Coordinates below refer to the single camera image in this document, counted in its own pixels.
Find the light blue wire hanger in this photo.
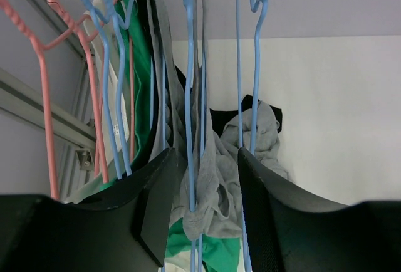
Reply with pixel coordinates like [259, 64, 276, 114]
[233, 0, 279, 272]

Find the large white garment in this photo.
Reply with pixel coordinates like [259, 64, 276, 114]
[65, 0, 132, 204]

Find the black garment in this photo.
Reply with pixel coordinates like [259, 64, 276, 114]
[138, 0, 283, 161]

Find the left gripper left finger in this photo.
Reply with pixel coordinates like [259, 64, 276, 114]
[1, 149, 177, 271]

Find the pink wire hanger outer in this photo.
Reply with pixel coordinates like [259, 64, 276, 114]
[1, 0, 60, 200]

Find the gray tank top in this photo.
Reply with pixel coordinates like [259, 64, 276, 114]
[147, 0, 289, 240]

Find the green garment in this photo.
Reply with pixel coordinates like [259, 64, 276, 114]
[121, 13, 241, 271]

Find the blue wire hanger with green garment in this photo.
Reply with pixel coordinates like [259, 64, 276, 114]
[61, 0, 157, 180]

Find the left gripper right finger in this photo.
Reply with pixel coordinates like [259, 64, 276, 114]
[237, 148, 400, 271]

